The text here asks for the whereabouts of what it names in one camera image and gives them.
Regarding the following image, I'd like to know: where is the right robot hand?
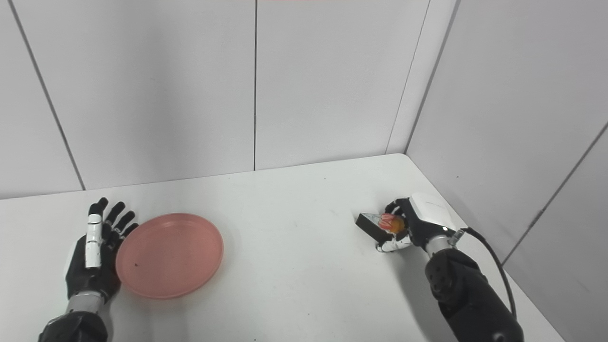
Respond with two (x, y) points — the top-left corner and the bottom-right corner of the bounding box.
(375, 193), (457, 253)

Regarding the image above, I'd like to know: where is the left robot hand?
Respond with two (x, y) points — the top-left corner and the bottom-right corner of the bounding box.
(65, 197), (139, 302)

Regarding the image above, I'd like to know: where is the chocolate cake slice with fruit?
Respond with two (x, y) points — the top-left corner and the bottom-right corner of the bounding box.
(356, 212), (406, 241)

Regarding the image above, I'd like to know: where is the pink plate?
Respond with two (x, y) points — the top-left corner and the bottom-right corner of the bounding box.
(115, 213), (224, 300)

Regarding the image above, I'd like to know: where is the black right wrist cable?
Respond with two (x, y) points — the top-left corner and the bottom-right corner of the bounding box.
(449, 227), (517, 320)

